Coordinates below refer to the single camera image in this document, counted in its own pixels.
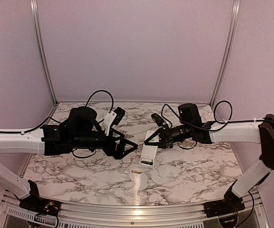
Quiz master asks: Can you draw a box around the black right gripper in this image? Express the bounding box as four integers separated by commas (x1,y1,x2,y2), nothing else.
144,123,193,149

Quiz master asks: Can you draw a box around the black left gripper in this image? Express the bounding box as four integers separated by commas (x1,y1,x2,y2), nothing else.
71,127,139,160

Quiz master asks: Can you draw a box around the white remote control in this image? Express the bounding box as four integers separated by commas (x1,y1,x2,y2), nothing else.
139,130,162,167

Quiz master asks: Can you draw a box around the white battery cover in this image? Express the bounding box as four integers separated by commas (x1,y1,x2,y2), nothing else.
122,158,131,163

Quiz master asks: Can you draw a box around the black AAA battery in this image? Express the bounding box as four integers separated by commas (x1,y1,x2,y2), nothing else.
141,161,153,166

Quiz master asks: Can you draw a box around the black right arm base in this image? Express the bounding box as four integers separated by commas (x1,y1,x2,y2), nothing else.
204,182,246,218

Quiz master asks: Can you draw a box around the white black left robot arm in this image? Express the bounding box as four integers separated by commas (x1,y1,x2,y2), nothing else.
0,106,138,211

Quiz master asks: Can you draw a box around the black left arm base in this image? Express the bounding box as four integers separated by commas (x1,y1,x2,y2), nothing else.
19,180,60,217

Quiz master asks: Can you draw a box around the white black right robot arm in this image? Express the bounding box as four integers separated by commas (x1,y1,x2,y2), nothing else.
143,103,274,213

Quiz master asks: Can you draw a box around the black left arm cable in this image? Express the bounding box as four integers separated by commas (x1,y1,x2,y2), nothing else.
84,89,115,114

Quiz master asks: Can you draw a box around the aluminium right corner post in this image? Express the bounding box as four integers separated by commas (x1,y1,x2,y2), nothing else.
209,0,241,106

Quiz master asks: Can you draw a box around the aluminium corner post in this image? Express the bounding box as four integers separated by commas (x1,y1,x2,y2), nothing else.
209,0,241,106
30,0,58,106

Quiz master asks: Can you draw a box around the aluminium left corner post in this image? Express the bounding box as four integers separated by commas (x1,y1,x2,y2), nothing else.
30,0,58,106

